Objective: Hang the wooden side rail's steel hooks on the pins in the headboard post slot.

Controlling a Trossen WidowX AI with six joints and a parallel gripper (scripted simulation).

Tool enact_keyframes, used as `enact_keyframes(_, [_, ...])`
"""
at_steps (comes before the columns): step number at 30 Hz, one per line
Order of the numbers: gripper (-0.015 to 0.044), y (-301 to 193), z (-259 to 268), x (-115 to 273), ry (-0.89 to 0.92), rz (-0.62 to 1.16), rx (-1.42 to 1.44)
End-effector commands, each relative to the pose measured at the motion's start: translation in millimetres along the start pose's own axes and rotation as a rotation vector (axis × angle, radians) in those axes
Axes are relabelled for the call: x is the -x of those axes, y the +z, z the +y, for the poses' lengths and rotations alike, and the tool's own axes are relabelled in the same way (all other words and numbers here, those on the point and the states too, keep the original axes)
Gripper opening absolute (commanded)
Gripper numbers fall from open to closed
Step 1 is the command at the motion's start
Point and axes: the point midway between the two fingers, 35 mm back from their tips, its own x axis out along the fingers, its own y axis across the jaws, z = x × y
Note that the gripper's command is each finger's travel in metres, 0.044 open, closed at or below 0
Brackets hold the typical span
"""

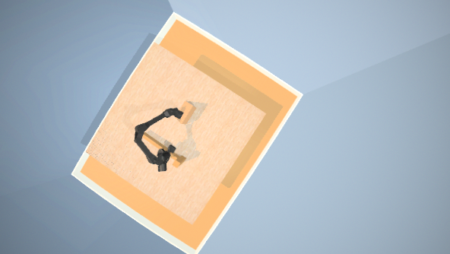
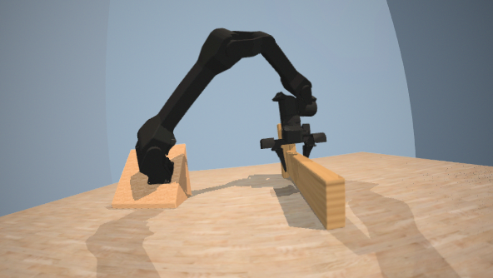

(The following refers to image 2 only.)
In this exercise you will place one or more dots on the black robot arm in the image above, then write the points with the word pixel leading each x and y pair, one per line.
pixel 220 52

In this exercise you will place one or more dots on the wooden post with slot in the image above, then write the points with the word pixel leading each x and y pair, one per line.
pixel 288 147

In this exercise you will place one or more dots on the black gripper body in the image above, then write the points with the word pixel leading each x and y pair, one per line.
pixel 291 121

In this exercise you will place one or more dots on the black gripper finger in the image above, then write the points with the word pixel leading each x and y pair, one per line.
pixel 306 150
pixel 279 152

